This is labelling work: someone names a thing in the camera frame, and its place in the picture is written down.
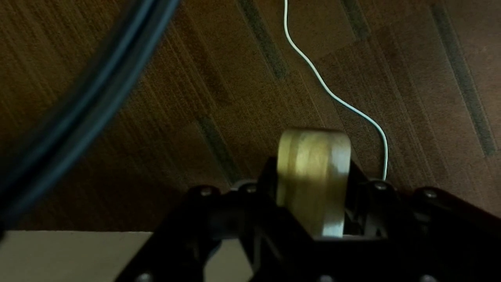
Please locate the beige foosball table body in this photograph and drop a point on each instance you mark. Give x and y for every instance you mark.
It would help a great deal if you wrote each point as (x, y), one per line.
(68, 256)

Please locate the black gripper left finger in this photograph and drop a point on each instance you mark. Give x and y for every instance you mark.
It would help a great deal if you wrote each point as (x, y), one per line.
(236, 229)

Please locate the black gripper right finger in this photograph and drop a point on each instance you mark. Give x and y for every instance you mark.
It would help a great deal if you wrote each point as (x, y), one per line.
(444, 229)

